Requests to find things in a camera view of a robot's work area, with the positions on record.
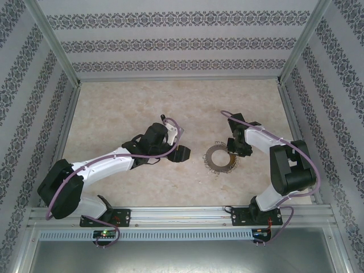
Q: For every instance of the black-headed metal key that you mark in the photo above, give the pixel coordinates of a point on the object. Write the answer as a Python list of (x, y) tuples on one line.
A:
[(162, 116)]

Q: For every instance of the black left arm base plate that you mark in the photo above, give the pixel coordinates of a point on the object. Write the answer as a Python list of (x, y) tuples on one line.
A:
[(123, 216)]

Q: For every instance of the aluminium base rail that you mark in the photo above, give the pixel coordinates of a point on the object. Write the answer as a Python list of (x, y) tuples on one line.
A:
[(182, 216)]

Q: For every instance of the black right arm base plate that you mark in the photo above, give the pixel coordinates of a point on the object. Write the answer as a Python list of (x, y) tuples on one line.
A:
[(240, 216)]

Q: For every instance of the aluminium frame bottom rail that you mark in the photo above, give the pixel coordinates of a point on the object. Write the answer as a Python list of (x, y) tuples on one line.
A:
[(179, 78), (290, 113), (67, 142)]

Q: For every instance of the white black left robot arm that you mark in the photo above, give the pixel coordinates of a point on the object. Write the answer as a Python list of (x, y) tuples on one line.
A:
[(99, 167)]

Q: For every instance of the aluminium frame post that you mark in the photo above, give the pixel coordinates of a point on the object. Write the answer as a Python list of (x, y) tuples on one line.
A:
[(27, 247), (54, 42), (338, 250), (302, 42)]

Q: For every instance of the small circuit board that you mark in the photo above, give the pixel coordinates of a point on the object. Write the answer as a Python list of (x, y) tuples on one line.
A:
[(261, 233), (105, 233)]

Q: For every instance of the grey sheet metal shelf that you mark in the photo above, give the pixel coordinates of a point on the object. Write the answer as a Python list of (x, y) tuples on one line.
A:
[(182, 256)]

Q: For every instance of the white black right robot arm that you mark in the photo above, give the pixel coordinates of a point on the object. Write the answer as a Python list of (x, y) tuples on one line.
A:
[(295, 170)]

